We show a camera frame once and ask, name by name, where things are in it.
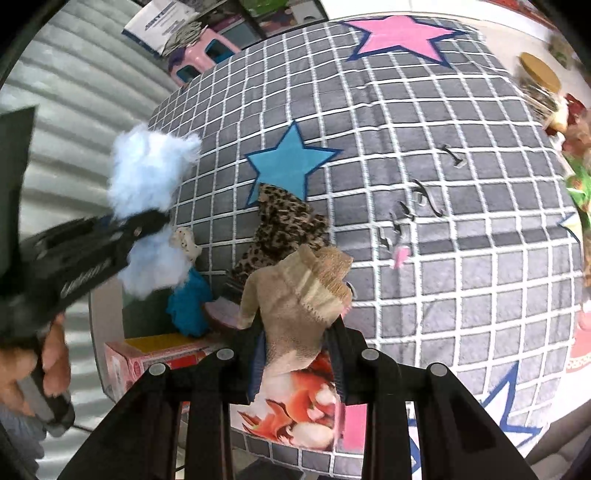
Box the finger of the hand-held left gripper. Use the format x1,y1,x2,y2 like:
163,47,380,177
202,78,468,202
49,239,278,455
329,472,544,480
110,209,171,252

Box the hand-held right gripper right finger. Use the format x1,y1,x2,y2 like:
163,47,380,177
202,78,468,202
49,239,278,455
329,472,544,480
324,318,539,480

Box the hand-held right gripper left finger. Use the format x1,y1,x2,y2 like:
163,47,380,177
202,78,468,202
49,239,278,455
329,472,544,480
58,319,269,480

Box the light blue fluffy sock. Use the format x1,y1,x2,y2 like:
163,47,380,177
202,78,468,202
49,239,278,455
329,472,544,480
107,124,202,298

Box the grey storage box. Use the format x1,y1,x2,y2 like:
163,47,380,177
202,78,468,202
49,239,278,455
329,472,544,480
89,274,185,402

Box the beige sock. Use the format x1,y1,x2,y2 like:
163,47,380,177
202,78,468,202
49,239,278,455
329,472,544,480
238,244,354,386

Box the leopard print cloth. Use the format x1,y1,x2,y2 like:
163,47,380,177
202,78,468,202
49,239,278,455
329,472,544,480
231,184,331,296

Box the person's left hand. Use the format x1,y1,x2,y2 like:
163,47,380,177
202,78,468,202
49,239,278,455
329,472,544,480
0,313,72,408

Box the fox print sock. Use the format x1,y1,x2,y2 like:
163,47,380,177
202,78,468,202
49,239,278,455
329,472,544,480
237,351,370,450

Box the grey checked star rug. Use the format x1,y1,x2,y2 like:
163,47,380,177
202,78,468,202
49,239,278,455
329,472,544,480
148,16,585,480

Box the bright blue cloth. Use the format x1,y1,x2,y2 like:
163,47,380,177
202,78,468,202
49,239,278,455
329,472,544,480
166,268,214,337

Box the pink and yellow toy box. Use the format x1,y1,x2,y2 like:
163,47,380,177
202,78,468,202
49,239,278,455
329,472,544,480
104,332,227,403

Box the pink plastic stool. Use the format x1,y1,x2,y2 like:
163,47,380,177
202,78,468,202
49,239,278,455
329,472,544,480
168,28,242,88

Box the crumpled patterned paper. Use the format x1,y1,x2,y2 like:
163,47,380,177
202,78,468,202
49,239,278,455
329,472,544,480
161,23,209,57

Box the white printed paper bag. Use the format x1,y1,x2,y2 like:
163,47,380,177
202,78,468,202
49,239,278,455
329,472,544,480
122,0,204,47

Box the pink plush toy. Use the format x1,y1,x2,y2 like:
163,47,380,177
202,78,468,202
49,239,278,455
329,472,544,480
566,300,591,374

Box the dark storage shelf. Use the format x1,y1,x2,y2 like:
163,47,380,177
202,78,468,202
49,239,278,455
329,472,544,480
203,0,334,43

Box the green plastic toy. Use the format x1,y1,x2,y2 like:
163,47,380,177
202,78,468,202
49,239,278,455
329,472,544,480
564,154,591,217

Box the jar with wooden lid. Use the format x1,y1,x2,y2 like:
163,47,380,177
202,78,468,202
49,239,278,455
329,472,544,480
519,76,571,127

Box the red and white plush toy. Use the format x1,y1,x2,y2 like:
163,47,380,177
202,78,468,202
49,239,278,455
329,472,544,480
545,92,591,139

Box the round wooden lid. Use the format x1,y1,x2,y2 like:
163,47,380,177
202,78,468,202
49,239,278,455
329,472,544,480
518,52,563,93

